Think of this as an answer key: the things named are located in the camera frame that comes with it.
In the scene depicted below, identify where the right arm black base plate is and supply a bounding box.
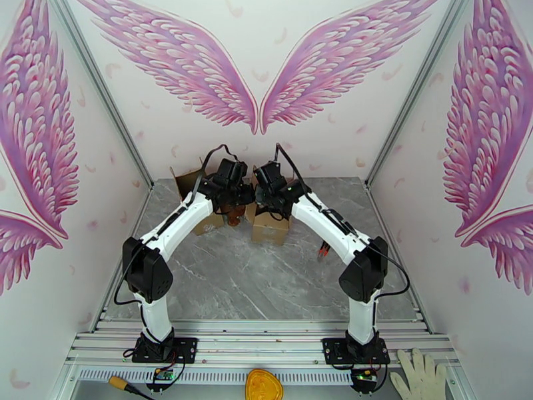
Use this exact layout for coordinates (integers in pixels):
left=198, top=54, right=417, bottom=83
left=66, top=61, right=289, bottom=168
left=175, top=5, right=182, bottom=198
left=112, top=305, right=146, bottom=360
left=322, top=337, right=392, bottom=367

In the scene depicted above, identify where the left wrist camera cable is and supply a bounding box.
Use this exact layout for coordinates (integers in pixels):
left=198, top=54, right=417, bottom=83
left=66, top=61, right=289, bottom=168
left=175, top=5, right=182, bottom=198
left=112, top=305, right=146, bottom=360
left=193, top=143, right=241, bottom=202

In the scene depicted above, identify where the brown plush toy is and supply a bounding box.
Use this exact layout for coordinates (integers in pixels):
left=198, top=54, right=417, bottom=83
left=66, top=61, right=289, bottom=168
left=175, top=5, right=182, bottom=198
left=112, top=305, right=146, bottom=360
left=223, top=203, right=247, bottom=227

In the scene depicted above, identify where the aluminium corner post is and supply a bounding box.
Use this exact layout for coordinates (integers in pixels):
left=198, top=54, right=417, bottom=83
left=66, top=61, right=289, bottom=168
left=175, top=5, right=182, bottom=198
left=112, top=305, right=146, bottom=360
left=45, top=0, right=156, bottom=191
left=364, top=0, right=476, bottom=191

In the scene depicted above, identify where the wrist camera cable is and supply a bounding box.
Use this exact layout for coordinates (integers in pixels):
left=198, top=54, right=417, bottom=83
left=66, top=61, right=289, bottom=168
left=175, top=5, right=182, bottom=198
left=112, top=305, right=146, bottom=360
left=193, top=143, right=241, bottom=202
left=272, top=142, right=411, bottom=297

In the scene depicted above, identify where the white work glove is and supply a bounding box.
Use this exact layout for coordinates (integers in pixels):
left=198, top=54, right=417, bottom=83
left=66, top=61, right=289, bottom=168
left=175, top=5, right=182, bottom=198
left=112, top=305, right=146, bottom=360
left=390, top=347, right=448, bottom=400

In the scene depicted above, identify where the yellow round plastic object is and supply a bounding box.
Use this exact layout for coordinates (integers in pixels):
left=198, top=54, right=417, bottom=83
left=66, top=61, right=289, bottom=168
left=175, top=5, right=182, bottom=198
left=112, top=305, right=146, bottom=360
left=245, top=368, right=284, bottom=400

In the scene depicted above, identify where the white slotted cable duct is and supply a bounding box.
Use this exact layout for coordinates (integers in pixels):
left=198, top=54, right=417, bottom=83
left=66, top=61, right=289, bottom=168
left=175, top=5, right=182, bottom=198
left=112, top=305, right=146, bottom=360
left=78, top=367, right=360, bottom=386

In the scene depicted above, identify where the aluminium rail base frame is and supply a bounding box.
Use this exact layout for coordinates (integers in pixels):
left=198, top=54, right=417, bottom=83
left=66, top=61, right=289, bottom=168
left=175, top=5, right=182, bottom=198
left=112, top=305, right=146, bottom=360
left=62, top=319, right=464, bottom=400

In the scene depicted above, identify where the yellow plug with black cable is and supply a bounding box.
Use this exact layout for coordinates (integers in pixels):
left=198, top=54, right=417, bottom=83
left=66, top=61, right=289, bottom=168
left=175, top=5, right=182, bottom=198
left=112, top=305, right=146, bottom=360
left=109, top=375, right=157, bottom=400

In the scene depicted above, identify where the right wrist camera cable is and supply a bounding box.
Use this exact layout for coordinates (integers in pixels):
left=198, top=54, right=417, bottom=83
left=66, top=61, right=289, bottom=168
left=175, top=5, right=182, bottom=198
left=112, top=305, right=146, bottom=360
left=272, top=142, right=411, bottom=297

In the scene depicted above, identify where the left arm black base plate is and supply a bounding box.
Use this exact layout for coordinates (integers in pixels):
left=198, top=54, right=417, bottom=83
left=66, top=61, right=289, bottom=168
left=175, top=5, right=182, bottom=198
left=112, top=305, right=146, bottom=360
left=132, top=337, right=199, bottom=364

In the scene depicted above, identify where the long taped cardboard box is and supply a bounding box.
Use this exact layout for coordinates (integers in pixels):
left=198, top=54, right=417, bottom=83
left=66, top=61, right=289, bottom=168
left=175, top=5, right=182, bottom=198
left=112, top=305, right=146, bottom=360
left=169, top=159, right=231, bottom=237

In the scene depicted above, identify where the short taped cardboard box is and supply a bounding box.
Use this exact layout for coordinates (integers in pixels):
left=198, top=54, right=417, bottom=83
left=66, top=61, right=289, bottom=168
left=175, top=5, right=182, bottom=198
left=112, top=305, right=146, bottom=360
left=245, top=201, right=292, bottom=247

